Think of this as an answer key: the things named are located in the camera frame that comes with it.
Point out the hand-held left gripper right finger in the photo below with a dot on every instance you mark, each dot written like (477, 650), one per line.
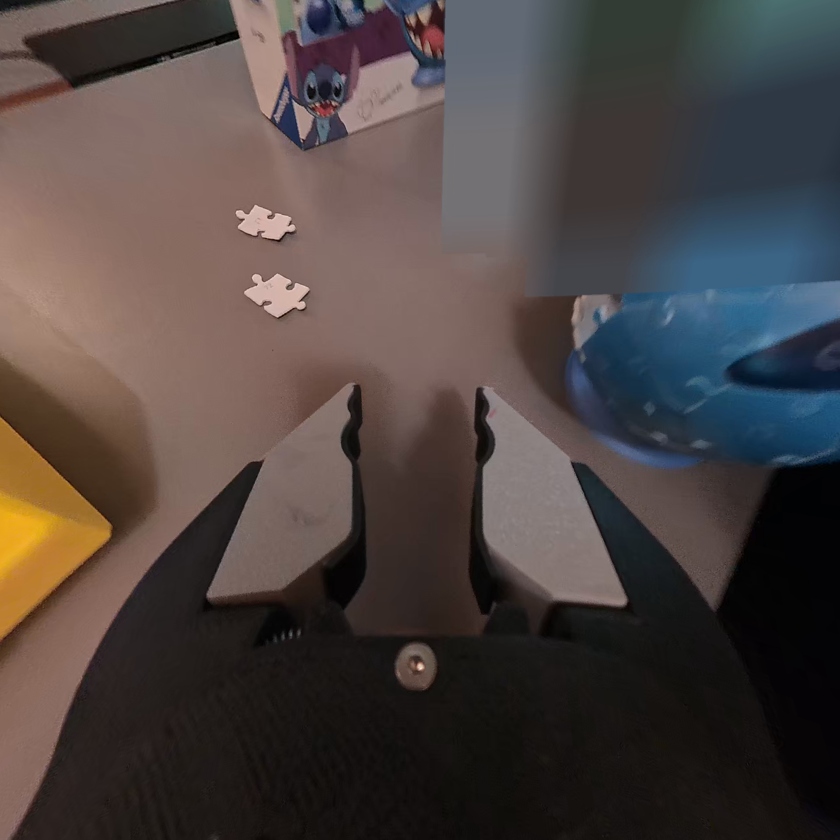
(551, 525)

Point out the person's dark clothed torso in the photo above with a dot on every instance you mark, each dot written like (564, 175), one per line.
(787, 623)

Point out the yellow plastic bin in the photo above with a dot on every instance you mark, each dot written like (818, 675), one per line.
(39, 538)

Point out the black flat device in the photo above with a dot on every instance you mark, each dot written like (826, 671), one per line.
(131, 39)

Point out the cartoon printed puzzle box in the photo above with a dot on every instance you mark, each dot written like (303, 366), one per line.
(341, 79)

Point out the white puzzle piece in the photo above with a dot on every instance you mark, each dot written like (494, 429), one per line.
(266, 223)
(275, 295)

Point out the blue puzzle ball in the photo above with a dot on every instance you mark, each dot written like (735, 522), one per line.
(689, 374)

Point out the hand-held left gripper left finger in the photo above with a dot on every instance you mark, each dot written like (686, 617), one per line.
(289, 518)

